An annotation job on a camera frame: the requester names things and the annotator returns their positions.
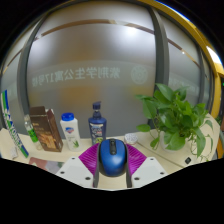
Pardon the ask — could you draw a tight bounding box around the brown cardboard box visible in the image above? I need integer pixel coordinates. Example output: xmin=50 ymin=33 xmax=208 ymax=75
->
xmin=29 ymin=105 xmax=64 ymax=153

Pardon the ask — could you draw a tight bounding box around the green potted plant, white pot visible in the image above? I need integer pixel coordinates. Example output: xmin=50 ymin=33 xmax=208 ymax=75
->
xmin=134 ymin=83 xmax=215 ymax=163

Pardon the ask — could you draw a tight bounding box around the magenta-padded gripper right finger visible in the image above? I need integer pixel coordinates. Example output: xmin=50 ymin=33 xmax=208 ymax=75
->
xmin=124 ymin=143 xmax=168 ymax=189

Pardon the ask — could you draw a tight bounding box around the white bottle with blue cap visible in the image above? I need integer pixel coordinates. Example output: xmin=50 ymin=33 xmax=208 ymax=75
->
xmin=59 ymin=112 xmax=82 ymax=152

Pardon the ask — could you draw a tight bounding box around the dark blue pump bottle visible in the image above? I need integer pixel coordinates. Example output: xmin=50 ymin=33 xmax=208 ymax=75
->
xmin=87 ymin=101 xmax=108 ymax=146

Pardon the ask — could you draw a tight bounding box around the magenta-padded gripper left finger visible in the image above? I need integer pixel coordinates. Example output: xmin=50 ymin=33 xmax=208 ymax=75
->
xmin=54 ymin=143 xmax=101 ymax=189

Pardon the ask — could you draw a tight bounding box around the blue and black computer mouse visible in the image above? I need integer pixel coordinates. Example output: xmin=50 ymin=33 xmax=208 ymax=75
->
xmin=98 ymin=138 xmax=128 ymax=178

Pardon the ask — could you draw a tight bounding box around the small white jar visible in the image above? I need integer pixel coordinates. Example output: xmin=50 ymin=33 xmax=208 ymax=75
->
xmin=124 ymin=132 xmax=140 ymax=146

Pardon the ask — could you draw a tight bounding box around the white and green shuttlecock tube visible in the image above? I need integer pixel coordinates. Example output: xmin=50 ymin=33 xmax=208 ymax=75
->
xmin=0 ymin=89 xmax=30 ymax=159

